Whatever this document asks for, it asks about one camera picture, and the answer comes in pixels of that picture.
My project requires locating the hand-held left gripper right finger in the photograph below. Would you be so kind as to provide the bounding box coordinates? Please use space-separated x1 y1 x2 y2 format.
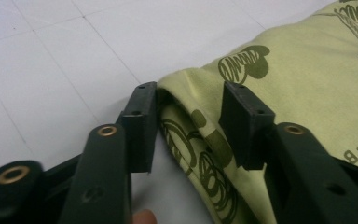
218 81 358 224

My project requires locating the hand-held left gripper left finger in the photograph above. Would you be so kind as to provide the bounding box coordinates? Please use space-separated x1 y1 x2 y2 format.
59 81 160 224

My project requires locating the green printed baby romper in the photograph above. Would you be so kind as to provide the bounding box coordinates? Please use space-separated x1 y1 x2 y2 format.
157 0 358 224

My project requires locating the white board mat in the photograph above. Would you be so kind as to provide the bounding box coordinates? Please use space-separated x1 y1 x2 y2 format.
0 0 337 224

